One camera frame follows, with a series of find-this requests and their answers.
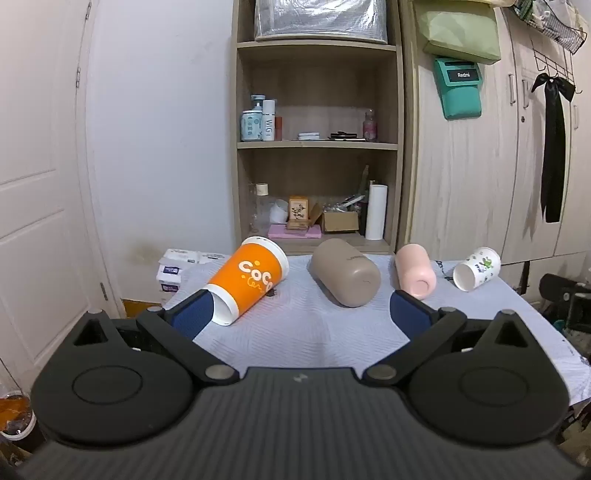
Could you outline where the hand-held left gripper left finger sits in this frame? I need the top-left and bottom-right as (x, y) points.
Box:
(69, 289), (241, 388)

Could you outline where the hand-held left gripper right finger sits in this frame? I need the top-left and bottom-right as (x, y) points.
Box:
(362, 290), (533, 388)

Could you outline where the orange paper cup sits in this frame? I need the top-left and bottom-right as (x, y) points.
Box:
(203, 235), (290, 328)

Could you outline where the pink plastic cup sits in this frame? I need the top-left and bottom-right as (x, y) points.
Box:
(394, 243), (437, 298)

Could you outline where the taupe plastic cup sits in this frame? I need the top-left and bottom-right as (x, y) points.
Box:
(309, 238), (382, 308)

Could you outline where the white printed paper cup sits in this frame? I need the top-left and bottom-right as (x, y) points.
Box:
(452, 247), (502, 293)

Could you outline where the yellow box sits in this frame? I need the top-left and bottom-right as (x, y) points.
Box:
(122, 299), (164, 319)

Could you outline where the white table cloth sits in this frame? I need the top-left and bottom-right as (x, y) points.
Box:
(164, 251), (591, 407)

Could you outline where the white paper towel roll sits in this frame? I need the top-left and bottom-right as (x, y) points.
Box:
(365, 183), (389, 241)

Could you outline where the open cardboard box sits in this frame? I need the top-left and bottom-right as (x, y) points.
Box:
(322, 210), (360, 233)

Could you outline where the clear bottle with cream cap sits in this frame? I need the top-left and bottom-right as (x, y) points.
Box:
(252, 182), (270, 234)

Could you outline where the flat pink box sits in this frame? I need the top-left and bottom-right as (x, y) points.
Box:
(269, 224), (322, 239)

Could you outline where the light wooden wardrobe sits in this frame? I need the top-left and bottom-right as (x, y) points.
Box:
(399, 0), (591, 266)

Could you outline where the wooden box with plant print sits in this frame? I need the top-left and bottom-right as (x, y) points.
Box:
(286, 195), (311, 230)

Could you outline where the black object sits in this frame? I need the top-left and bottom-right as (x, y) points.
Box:
(538, 273), (591, 330)

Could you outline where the bowl with orange contents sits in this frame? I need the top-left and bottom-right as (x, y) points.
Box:
(0, 392), (38, 437)

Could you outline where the light blue canister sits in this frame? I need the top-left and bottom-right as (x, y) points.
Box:
(240, 104), (264, 142)

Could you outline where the tall white bottle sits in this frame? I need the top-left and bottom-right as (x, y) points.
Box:
(262, 99), (277, 141)

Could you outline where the white door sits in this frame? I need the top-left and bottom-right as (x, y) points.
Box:
(0, 0), (125, 384)

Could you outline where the black ribbon bow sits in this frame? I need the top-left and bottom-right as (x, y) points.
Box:
(531, 73), (576, 223)

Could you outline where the teal pouch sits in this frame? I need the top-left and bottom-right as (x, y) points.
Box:
(433, 56), (484, 121)

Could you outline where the wooden shelf unit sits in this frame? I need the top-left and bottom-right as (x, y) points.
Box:
(231, 0), (408, 256)

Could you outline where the green fabric bag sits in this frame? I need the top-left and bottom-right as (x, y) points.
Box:
(413, 0), (502, 64)

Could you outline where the silver storage bag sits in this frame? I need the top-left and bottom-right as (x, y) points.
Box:
(254, 0), (389, 43)

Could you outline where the black wire basket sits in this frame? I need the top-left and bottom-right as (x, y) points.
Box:
(510, 0), (583, 55)

